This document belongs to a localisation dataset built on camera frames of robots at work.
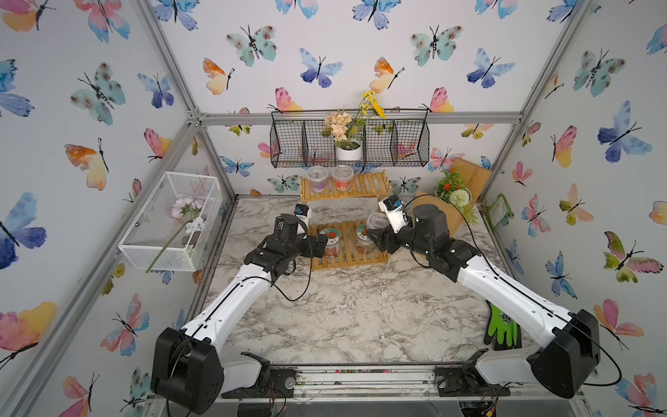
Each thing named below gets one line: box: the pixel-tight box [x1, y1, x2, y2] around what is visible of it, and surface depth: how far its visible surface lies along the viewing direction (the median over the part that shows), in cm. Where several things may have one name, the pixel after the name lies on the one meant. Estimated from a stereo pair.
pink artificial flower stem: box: [145, 197, 205, 273], surface depth 75 cm
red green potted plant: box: [434, 167, 479, 225], surface depth 95 cm
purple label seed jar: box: [306, 165, 328, 194], surface depth 82 cm
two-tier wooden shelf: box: [300, 170, 391, 272], surface depth 95 cm
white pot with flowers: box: [321, 90, 386, 162], surface depth 86 cm
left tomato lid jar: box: [318, 227, 342, 259], surface depth 96 cm
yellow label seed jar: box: [366, 211, 390, 230], surface depth 74 cm
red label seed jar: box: [331, 164, 355, 192], surface depth 83 cm
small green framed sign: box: [486, 192, 512, 229], surface depth 113 cm
